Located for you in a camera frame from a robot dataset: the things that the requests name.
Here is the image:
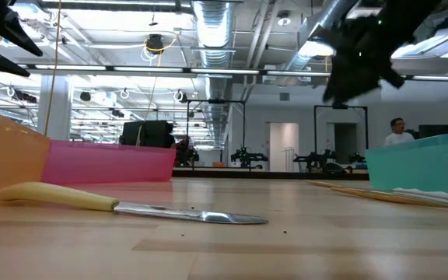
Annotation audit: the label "white door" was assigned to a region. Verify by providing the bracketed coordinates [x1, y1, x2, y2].
[269, 122, 300, 173]

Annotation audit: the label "gold cutlery piece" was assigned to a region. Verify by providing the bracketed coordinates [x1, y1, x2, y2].
[307, 180, 369, 188]
[329, 185, 448, 213]

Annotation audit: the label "dark wall monitor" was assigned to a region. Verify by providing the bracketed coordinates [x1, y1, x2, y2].
[418, 124, 448, 139]

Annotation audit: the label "yellow-handled table knife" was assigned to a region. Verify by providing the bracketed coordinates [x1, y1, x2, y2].
[0, 181, 270, 226]

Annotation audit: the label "black aluminium table frame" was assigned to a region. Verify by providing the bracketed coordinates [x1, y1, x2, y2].
[171, 166, 369, 181]

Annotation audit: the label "black station frame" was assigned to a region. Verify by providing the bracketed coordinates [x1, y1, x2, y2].
[313, 103, 369, 172]
[186, 99, 247, 171]

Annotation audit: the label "person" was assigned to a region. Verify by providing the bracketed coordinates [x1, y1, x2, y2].
[163, 122, 177, 149]
[383, 117, 416, 147]

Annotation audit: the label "yellow hanging cable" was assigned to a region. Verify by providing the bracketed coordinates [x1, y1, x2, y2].
[44, 0, 62, 136]

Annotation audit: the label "teal translucent plastic bin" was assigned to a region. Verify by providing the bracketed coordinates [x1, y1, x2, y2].
[365, 132, 448, 198]

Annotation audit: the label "overhead led light bar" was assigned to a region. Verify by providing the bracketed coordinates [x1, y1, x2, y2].
[0, 64, 448, 82]

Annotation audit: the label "white column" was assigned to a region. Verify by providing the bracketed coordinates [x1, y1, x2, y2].
[37, 75, 72, 141]

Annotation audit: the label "silver ceiling duct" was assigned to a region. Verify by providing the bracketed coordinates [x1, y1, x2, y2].
[191, 0, 236, 149]

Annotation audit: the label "black computer monitor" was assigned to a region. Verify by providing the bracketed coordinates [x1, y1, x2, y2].
[119, 120, 167, 149]

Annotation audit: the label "red translucent plastic bin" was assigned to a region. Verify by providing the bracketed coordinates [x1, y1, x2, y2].
[40, 139, 177, 186]

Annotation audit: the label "black overhead camera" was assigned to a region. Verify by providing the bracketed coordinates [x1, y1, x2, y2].
[145, 33, 166, 54]

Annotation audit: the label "black background robot arms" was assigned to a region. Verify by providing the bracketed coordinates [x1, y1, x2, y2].
[292, 149, 367, 173]
[229, 146, 270, 169]

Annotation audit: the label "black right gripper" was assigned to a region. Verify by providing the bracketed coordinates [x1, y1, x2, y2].
[317, 15, 406, 103]

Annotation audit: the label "dark red background robot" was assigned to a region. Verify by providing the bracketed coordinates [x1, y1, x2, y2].
[173, 138, 201, 168]

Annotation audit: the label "orange translucent plastic bin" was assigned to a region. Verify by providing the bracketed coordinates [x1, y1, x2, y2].
[0, 104, 51, 205]

